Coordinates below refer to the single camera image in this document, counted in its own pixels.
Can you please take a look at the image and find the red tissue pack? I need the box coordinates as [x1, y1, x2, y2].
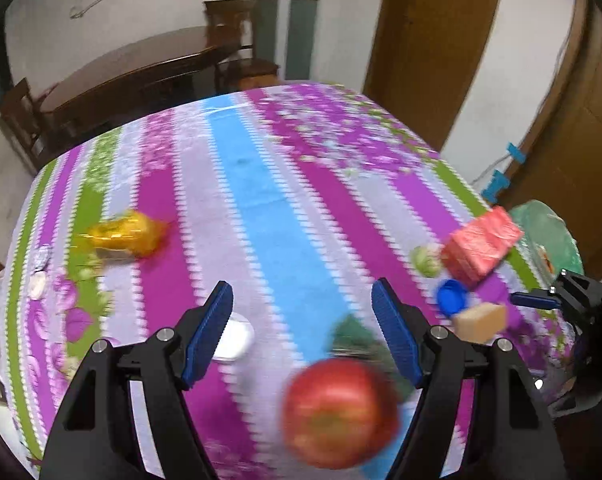
[440, 206, 523, 288]

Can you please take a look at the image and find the blue bottle cap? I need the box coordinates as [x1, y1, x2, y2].
[436, 278, 469, 318]

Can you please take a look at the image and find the green round fruit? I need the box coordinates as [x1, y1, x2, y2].
[410, 244, 443, 278]

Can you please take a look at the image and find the brown wooden door right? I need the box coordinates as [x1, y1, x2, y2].
[497, 0, 602, 278]

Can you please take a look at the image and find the brown wooden door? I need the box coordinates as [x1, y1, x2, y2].
[364, 0, 498, 151]
[497, 0, 602, 278]

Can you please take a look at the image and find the red apple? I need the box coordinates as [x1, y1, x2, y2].
[280, 358, 400, 470]

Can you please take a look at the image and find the white round lid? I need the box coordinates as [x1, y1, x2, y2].
[213, 312, 255, 363]

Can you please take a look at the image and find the yellow snack wrapper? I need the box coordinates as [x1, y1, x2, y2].
[75, 210, 170, 258]

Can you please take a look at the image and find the floral striped tablecloth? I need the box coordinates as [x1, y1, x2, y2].
[0, 81, 578, 480]

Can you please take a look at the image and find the brown wooden door middle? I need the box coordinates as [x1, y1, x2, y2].
[364, 0, 498, 151]

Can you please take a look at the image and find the wooden chair at left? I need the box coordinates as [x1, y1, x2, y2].
[0, 78, 54, 171]

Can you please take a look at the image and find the dark wooden dining table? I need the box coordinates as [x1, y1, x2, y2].
[39, 26, 238, 134]

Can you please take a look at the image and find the glass panel door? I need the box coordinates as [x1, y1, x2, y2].
[255, 0, 320, 81]

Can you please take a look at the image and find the wooden chair behind table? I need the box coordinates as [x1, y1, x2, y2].
[204, 0, 280, 93]

